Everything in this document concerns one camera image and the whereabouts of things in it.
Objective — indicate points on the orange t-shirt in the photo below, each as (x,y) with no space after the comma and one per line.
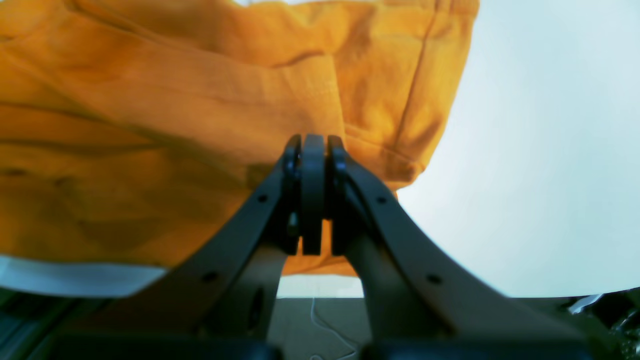
(131,130)

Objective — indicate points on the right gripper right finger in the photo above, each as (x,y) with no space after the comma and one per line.
(421,304)

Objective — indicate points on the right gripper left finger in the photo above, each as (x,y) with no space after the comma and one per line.
(217,305)

